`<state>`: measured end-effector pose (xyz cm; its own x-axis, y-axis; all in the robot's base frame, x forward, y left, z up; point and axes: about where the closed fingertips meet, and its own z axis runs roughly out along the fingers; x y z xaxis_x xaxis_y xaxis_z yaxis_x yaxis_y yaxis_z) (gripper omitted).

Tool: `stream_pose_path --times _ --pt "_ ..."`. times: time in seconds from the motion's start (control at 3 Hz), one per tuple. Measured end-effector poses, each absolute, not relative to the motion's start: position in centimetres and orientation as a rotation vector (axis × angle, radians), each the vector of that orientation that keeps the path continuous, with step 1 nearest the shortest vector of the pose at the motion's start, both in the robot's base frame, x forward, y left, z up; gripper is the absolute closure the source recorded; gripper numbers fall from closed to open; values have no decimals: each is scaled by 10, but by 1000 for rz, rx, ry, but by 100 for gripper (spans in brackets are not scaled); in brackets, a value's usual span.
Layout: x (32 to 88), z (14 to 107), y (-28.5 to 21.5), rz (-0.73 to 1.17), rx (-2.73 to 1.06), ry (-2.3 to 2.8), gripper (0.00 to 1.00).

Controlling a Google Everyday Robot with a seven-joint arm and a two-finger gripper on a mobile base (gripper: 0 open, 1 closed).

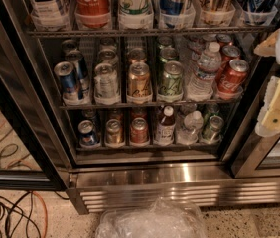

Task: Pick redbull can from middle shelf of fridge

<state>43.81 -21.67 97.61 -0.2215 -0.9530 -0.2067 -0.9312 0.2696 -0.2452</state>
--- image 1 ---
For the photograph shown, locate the blue redbull can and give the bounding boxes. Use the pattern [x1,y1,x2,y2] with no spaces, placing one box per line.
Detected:
[54,61,83,102]
[66,50,89,91]

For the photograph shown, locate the front red coca-cola can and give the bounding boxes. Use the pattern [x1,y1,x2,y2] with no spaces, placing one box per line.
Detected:
[217,59,249,94]

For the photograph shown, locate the red coca-cola can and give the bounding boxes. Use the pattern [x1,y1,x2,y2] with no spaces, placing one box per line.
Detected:
[217,59,249,94]
[215,45,241,82]
[216,34,233,47]

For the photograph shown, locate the rear red coca-cola can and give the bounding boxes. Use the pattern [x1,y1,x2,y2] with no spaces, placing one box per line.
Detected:
[216,34,233,47]

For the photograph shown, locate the green can bottom shelf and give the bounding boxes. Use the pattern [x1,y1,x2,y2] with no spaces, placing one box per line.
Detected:
[202,115,224,142]

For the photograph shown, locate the front green can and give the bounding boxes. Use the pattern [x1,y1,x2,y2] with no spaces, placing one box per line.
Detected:
[158,60,183,96]

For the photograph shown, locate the water bottle bottom shelf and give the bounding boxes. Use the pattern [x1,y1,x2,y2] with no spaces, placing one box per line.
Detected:
[176,111,204,145]

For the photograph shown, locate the front gold can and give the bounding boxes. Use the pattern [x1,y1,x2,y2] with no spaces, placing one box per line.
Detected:
[128,62,151,97]

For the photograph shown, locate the red can bottom shelf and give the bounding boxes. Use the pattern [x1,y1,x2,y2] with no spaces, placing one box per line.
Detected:
[130,118,149,144]

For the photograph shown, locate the stainless steel glass-door fridge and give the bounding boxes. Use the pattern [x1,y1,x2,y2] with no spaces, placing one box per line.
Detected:
[0,0,280,214]

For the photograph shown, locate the front white silver can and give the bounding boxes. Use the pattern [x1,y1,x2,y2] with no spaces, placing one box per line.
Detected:
[94,63,118,98]

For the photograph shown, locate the white silver can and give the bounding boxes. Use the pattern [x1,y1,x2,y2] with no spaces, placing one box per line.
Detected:
[94,63,118,98]
[98,49,119,69]

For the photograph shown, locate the gold can bottom shelf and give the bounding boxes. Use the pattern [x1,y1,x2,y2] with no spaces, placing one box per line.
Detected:
[106,119,123,144]

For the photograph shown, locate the coca-cola bottle top shelf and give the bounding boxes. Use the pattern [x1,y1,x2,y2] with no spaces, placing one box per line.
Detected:
[76,0,109,29]

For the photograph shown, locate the blue pepsi can bottom shelf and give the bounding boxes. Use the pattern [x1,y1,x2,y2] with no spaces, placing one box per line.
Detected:
[78,120,99,147]

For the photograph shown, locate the rear redbull can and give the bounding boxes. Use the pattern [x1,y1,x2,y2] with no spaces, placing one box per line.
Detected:
[61,39,77,54]

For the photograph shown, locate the front clear water bottle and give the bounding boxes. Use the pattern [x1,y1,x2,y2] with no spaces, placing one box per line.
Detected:
[187,42,222,95]

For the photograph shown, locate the dark juice bottle white cap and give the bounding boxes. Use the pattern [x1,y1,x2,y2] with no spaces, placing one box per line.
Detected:
[155,106,176,146]

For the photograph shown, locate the clear plastic bag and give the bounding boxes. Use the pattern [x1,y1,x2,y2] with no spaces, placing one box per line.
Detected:
[95,197,208,238]

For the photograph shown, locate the orange cable on floor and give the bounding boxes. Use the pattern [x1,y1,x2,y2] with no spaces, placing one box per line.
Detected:
[30,190,49,238]

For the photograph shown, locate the black cables on floor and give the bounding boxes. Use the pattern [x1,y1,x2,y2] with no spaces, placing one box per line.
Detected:
[0,190,44,238]

